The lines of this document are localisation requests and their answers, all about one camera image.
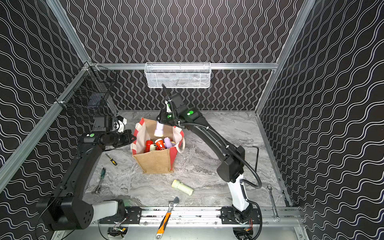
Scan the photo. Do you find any purple flashlight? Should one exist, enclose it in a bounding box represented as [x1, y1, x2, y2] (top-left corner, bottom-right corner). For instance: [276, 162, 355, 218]
[164, 137, 174, 149]
[154, 122, 164, 138]

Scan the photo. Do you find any green flashlight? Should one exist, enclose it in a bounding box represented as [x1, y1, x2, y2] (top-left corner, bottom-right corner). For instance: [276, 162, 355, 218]
[150, 144, 157, 152]
[172, 180, 194, 196]

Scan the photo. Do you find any red jute Christmas tote bag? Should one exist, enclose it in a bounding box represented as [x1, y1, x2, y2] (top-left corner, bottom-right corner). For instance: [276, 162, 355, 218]
[131, 118, 185, 174]

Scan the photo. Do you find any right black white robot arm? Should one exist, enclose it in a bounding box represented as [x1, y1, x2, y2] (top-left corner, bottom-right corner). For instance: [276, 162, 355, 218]
[157, 84, 262, 224]

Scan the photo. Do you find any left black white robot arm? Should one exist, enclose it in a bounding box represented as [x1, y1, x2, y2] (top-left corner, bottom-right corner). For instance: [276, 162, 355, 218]
[36, 116, 136, 231]

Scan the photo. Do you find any small yellow black screwdriver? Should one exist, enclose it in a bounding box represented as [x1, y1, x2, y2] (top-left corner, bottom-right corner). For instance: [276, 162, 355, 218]
[106, 154, 118, 166]

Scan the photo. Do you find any black hex key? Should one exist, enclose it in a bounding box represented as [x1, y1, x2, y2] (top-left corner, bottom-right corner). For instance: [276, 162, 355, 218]
[252, 146, 260, 173]

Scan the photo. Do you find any silver combination wrench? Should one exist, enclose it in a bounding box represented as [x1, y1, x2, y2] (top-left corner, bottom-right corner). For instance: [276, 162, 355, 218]
[267, 185, 281, 223]

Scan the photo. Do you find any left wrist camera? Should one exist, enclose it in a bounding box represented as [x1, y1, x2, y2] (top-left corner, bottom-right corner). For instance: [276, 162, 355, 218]
[115, 116, 128, 133]

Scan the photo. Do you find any white wire mesh basket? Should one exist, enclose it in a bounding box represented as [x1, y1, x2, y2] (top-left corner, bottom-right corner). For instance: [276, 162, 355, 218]
[144, 62, 212, 89]

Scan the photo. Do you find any black wire mesh basket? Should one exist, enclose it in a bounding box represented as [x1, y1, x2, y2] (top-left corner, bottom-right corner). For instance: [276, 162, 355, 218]
[56, 66, 118, 119]

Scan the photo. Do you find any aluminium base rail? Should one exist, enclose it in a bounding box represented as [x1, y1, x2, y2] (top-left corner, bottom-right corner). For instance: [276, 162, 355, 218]
[59, 205, 301, 229]

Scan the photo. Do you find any orange handled adjustable wrench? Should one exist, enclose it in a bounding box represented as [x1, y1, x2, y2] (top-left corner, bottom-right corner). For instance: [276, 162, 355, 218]
[156, 197, 180, 240]

